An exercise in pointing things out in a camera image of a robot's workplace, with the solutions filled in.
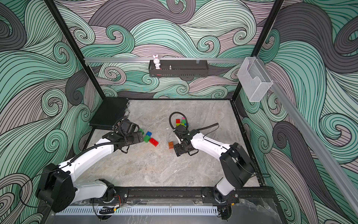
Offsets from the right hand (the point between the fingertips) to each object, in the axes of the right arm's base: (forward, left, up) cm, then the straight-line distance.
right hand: (180, 151), depth 86 cm
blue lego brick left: (+15, +22, -3) cm, 27 cm away
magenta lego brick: (+22, -3, +6) cm, 23 cm away
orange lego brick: (+5, +6, -1) cm, 8 cm away
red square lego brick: (+25, +1, -2) cm, 25 cm away
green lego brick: (+9, +23, 0) cm, 24 cm away
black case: (+36, +55, 0) cm, 66 cm away
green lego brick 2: (+26, -3, -4) cm, 27 cm away
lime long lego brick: (+6, +2, +20) cm, 21 cm away
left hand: (+7, +28, +7) cm, 29 cm away
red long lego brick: (+8, +18, -2) cm, 20 cm away
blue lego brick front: (+21, -4, -1) cm, 22 cm away
